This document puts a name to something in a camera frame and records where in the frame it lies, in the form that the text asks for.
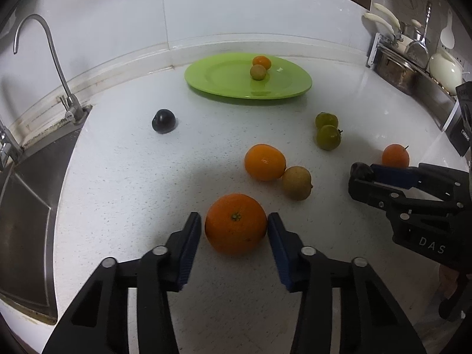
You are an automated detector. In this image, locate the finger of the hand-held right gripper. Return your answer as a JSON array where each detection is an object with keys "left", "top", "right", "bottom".
[
  {"left": 348, "top": 175, "right": 463, "bottom": 217},
  {"left": 370, "top": 162, "right": 471, "bottom": 197}
]

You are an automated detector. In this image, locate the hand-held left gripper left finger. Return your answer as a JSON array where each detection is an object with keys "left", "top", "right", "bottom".
[{"left": 42, "top": 211, "right": 203, "bottom": 354}]

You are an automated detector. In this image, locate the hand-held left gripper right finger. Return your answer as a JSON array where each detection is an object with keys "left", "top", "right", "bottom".
[{"left": 267, "top": 212, "right": 428, "bottom": 354}]

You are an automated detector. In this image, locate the large orange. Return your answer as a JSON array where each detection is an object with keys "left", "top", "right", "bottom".
[{"left": 204, "top": 193, "right": 268, "bottom": 256}]

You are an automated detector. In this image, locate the green tangerine with stem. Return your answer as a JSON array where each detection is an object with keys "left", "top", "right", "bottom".
[{"left": 316, "top": 124, "right": 343, "bottom": 151}]

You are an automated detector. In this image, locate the dark purple plum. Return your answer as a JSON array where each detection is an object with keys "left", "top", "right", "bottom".
[{"left": 151, "top": 109, "right": 177, "bottom": 134}]

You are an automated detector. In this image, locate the green plate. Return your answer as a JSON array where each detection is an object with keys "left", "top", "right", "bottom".
[{"left": 184, "top": 52, "right": 313, "bottom": 100}]

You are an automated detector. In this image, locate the person's right hand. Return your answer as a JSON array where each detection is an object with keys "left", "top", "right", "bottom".
[{"left": 440, "top": 265, "right": 460, "bottom": 301}]

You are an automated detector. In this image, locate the small orange tangerine with stem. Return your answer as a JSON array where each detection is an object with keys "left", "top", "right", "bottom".
[{"left": 381, "top": 144, "right": 411, "bottom": 168}]

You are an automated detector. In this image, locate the brown kiwi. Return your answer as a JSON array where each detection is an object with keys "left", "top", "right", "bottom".
[{"left": 282, "top": 166, "right": 314, "bottom": 201}]

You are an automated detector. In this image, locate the medium orange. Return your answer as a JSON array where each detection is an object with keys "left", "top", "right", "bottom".
[{"left": 244, "top": 144, "right": 287, "bottom": 182}]

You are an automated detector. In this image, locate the stainless steel pot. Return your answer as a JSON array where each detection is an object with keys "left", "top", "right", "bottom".
[{"left": 372, "top": 42, "right": 417, "bottom": 94}]

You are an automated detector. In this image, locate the white ceramic pot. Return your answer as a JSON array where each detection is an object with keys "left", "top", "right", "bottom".
[{"left": 428, "top": 52, "right": 463, "bottom": 94}]

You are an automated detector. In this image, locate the metal slotted spatula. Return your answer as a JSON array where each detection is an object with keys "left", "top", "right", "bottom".
[{"left": 406, "top": 0, "right": 433, "bottom": 69}]

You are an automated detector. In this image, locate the metal dish rack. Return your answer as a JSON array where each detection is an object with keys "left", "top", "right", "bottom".
[{"left": 367, "top": 32, "right": 471, "bottom": 157}]

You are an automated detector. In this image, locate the white rice paddle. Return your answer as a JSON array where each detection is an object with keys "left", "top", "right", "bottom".
[{"left": 440, "top": 7, "right": 455, "bottom": 49}]

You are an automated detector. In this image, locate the stainless steel sink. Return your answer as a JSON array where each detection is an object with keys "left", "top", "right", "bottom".
[{"left": 0, "top": 122, "right": 93, "bottom": 325}]

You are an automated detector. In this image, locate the curved steel faucet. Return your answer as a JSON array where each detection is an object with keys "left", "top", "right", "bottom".
[{"left": 14, "top": 14, "right": 89, "bottom": 125}]

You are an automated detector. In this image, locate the small metal tap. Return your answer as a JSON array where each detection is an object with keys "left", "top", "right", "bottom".
[{"left": 0, "top": 118, "right": 23, "bottom": 170}]

